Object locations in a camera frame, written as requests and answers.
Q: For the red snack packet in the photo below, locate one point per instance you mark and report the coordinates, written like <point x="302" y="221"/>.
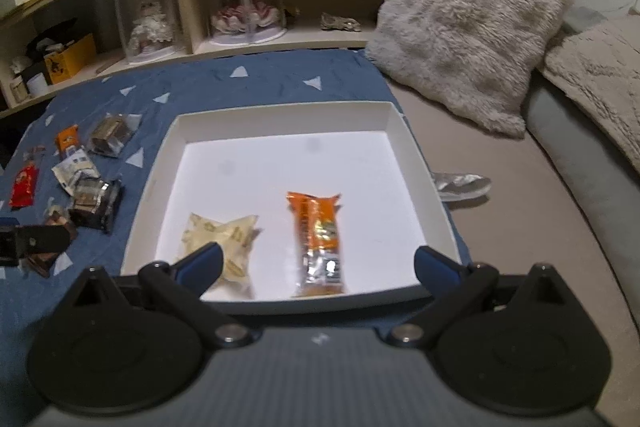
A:
<point x="25" y="184"/>

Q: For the white cup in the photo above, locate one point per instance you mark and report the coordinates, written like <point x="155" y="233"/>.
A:
<point x="37" y="86"/>

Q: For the dark snack packet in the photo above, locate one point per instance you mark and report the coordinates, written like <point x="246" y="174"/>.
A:
<point x="95" y="202"/>

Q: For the clear case with doll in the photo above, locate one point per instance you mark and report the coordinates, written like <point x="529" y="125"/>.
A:
<point x="145" y="17"/>

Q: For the blue quilt with white triangles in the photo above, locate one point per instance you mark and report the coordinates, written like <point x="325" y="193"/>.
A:
<point x="250" y="77"/>

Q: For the long orange snack bar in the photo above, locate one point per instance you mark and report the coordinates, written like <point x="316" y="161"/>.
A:
<point x="317" y="232"/>

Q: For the silver foil wrapper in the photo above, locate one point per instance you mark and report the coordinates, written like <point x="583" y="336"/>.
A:
<point x="460" y="187"/>

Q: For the small brown snack packet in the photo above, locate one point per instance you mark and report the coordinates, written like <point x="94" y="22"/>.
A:
<point x="57" y="217"/>
<point x="40" y="263"/>

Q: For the clear packet with brown cake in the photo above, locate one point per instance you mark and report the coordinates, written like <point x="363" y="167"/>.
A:
<point x="110" y="134"/>

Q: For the cream snack packet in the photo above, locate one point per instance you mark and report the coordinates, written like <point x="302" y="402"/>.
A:
<point x="235" y="232"/>

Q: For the small lidded jar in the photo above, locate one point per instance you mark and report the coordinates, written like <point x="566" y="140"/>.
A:
<point x="18" y="89"/>

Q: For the white cardboard box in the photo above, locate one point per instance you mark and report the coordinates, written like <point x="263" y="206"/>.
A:
<point x="300" y="157"/>

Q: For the yellow cardboard box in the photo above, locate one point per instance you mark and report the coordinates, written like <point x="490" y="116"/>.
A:
<point x="70" y="59"/>

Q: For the small grey ornament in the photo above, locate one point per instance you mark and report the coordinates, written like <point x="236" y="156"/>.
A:
<point x="340" y="22"/>

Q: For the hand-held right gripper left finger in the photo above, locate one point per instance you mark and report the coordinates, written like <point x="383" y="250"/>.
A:
<point x="202" y="263"/>

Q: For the beige textured throw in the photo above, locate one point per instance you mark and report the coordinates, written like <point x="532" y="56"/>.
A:
<point x="600" y="67"/>

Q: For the wooden shelf unit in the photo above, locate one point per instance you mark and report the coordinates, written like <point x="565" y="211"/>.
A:
<point x="190" y="2"/>

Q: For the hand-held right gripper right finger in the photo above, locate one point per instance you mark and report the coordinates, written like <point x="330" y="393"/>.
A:
<point x="434" y="264"/>

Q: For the fluffy beige pillow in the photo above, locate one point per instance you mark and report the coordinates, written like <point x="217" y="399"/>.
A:
<point x="465" y="17"/>

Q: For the grey bolster cushion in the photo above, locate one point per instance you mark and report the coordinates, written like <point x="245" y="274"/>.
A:
<point x="590" y="167"/>

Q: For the beige bed sheet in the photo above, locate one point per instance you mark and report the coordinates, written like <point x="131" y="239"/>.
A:
<point x="500" y="232"/>

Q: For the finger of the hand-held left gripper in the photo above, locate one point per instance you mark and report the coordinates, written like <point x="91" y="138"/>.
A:
<point x="42" y="239"/>

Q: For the black bag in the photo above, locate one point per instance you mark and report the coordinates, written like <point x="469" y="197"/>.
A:
<point x="50" y="34"/>

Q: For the white snack packet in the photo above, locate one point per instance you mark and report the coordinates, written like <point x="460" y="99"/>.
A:
<point x="75" y="169"/>

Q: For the orange snack packet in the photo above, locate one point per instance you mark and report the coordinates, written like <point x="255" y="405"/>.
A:
<point x="67" y="141"/>

